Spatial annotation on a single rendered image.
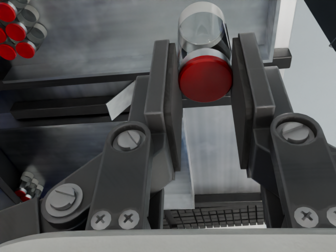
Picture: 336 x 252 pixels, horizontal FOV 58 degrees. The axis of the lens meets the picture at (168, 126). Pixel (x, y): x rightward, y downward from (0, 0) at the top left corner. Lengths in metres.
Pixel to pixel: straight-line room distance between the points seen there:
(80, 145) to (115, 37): 0.23
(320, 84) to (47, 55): 1.44
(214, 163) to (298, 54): 1.05
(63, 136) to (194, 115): 0.23
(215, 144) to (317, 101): 1.28
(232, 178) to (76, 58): 0.37
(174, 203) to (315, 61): 1.13
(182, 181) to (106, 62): 0.30
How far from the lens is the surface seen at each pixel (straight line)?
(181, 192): 0.65
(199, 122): 0.49
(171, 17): 0.38
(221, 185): 0.63
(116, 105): 0.40
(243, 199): 0.65
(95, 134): 0.52
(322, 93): 1.74
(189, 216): 0.85
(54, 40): 0.42
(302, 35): 1.50
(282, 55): 0.40
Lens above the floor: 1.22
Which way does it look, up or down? 44 degrees down
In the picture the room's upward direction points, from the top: 177 degrees counter-clockwise
